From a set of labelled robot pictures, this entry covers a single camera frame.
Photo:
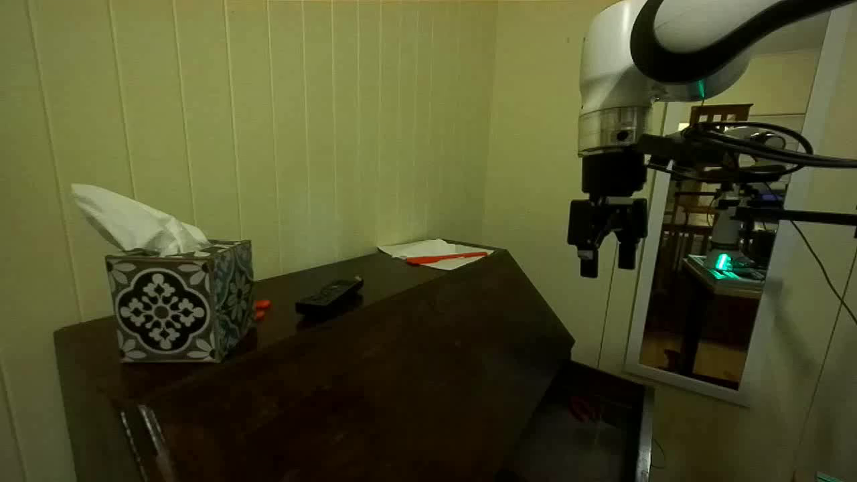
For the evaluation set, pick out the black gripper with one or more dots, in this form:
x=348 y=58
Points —
x=610 y=174

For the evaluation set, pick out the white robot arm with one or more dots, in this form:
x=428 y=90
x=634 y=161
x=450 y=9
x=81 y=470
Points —
x=617 y=62

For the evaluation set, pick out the red round token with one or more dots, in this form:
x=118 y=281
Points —
x=260 y=309

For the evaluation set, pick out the white framed mirror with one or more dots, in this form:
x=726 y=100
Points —
x=704 y=295

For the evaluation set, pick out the white paper sheet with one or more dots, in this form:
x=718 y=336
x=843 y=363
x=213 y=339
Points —
x=428 y=249

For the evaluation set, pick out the dark wooden desk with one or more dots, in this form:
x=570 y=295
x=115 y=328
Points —
x=376 y=375

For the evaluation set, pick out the black remote control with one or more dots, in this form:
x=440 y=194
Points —
x=327 y=295

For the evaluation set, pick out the patterned tissue box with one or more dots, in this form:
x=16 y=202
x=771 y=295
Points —
x=178 y=304

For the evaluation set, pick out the white tissue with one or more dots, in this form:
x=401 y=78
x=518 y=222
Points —
x=135 y=220

